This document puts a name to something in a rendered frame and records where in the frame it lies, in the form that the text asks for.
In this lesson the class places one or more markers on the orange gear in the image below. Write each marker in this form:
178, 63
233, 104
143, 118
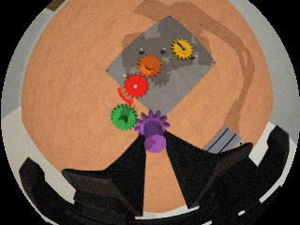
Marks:
149, 65

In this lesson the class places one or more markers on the yellow gear with black stripe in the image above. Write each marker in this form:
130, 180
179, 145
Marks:
184, 54

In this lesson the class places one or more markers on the green gear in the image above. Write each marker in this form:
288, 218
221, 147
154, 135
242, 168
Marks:
123, 117

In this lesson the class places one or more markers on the red gear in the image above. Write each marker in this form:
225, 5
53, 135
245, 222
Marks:
141, 81

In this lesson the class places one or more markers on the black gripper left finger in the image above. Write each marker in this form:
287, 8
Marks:
123, 179

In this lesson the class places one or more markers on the purple gear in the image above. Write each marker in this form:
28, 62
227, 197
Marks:
153, 127

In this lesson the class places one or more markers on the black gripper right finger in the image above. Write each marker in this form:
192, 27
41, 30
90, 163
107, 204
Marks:
196, 169

